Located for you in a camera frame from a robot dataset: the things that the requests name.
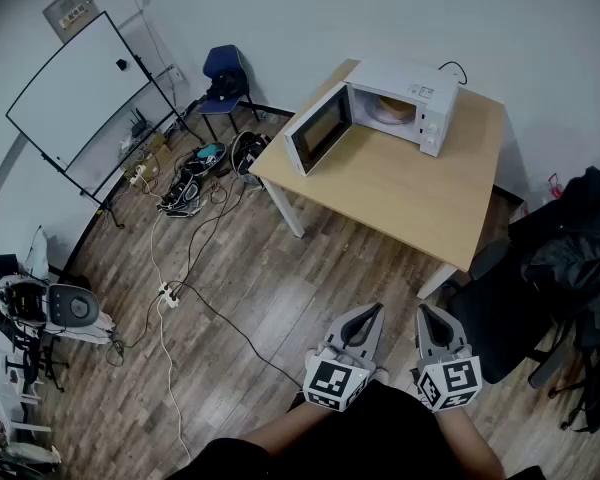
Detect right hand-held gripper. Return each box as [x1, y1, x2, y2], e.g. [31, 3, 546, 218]
[415, 303, 483, 414]

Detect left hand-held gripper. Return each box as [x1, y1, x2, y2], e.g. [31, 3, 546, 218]
[302, 302, 387, 413]

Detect white microwave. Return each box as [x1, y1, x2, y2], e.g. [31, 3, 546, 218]
[283, 58, 461, 178]

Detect person's left forearm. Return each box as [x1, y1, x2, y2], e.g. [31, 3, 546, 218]
[239, 401, 342, 460]

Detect person's right forearm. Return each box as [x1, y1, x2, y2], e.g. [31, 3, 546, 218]
[433, 407, 507, 480]

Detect black office chair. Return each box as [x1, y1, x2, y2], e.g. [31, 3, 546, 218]
[447, 202, 586, 399]

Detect person's black clothing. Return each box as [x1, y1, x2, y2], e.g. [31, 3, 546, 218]
[164, 380, 549, 480]

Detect wooden table with white legs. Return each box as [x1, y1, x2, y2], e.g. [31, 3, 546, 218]
[248, 59, 509, 300]

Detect black jacket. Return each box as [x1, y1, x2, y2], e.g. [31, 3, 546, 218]
[521, 166, 600, 329]

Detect red and white packet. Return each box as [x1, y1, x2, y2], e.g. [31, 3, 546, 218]
[546, 171, 567, 203]

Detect open black carry case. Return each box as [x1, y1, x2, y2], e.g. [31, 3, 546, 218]
[229, 130, 274, 177]

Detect glass turntable plate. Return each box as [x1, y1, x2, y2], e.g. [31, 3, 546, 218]
[368, 107, 417, 128]

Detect black and white bag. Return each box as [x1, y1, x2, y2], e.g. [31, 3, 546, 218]
[156, 173, 205, 220]

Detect black bag with blue items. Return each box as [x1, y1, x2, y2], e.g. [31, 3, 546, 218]
[179, 141, 229, 180]

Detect cardboard box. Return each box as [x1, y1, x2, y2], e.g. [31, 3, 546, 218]
[121, 132, 172, 179]

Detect black bag on chair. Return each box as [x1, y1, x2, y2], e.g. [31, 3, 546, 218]
[206, 69, 250, 103]

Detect grey and white chair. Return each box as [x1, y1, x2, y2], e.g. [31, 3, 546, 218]
[0, 252, 119, 395]

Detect blue chair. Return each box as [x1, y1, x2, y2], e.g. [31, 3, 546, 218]
[198, 44, 262, 140]

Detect black router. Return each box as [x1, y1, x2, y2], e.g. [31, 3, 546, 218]
[128, 108, 150, 138]

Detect whiteboard on black stand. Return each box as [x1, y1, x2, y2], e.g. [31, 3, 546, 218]
[5, 10, 194, 230]

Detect long black cable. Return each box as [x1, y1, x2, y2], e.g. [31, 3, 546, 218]
[168, 175, 307, 390]

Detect long white cable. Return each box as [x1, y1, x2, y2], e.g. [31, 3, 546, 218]
[148, 200, 193, 465]

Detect black microwave power cable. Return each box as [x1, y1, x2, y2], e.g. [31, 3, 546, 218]
[438, 60, 469, 87]

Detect white wall box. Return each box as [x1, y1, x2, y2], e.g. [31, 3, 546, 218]
[153, 64, 187, 83]

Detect thin wall cable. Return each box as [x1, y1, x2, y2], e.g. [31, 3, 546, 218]
[119, 0, 177, 112]

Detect grey wall electrical panel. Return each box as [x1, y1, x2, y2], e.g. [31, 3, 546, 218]
[42, 0, 102, 45]

